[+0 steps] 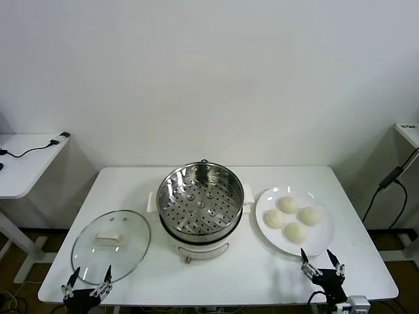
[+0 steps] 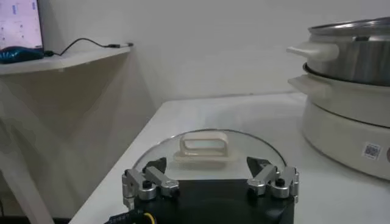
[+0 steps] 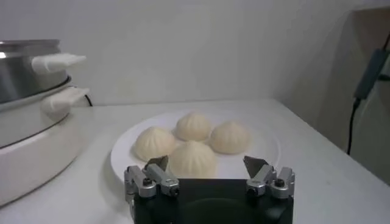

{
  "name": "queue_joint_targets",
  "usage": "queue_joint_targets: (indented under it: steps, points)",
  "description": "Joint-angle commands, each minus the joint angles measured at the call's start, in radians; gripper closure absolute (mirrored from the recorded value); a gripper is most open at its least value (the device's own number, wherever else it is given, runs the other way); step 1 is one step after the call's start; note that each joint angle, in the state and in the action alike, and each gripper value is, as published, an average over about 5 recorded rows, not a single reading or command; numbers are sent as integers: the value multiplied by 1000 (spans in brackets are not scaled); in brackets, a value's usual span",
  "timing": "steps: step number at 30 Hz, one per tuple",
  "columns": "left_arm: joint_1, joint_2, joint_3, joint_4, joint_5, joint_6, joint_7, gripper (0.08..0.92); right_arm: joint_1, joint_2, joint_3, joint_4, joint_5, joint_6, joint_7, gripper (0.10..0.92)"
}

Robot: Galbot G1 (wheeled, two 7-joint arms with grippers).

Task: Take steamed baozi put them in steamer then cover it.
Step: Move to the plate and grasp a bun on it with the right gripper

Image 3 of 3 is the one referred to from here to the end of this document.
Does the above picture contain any steel steamer pot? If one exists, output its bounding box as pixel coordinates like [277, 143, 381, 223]
[0, 75, 92, 208]

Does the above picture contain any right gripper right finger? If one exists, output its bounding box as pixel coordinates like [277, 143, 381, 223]
[243, 155, 296, 200]

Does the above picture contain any white steamed baozi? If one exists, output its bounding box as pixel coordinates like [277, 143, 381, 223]
[175, 111, 213, 142]
[168, 140, 218, 180]
[133, 126, 177, 162]
[209, 121, 251, 155]

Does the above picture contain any black power cable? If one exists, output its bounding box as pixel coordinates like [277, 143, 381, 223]
[344, 5, 390, 186]

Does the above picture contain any white round plate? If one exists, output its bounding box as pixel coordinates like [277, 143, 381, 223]
[110, 108, 281, 184]

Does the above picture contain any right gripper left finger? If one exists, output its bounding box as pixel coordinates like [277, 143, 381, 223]
[123, 155, 180, 204]

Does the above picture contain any black power adapter brick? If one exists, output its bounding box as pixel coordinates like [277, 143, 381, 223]
[353, 47, 390, 100]

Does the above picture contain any thin black adapter output cable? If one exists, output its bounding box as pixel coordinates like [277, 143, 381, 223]
[381, 30, 390, 51]

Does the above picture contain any black adapter mains cable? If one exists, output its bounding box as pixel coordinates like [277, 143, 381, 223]
[346, 97, 362, 156]

